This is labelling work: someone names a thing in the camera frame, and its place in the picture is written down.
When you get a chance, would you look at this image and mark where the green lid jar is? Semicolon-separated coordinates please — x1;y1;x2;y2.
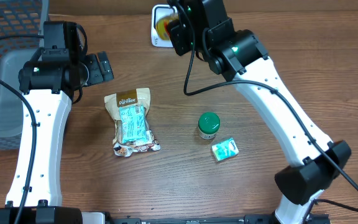
198;112;221;139

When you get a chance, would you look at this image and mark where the yellow oil bottle silver cap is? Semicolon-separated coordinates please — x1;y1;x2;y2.
155;13;178;40

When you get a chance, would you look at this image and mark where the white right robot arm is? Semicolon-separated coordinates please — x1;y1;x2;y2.
167;1;351;223

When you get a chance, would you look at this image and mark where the grey plastic mesh basket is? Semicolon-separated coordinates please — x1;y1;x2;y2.
0;0;49;150

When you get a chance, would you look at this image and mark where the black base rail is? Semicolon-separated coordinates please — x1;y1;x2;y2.
82;211;331;224

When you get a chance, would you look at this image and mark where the brown Pantree snack pouch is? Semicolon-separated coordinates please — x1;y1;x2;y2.
104;88;161;157

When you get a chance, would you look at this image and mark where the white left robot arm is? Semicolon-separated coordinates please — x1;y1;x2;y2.
0;21;113;223

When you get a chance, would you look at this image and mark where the teal tissue pack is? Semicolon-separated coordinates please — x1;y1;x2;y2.
211;138;239;162

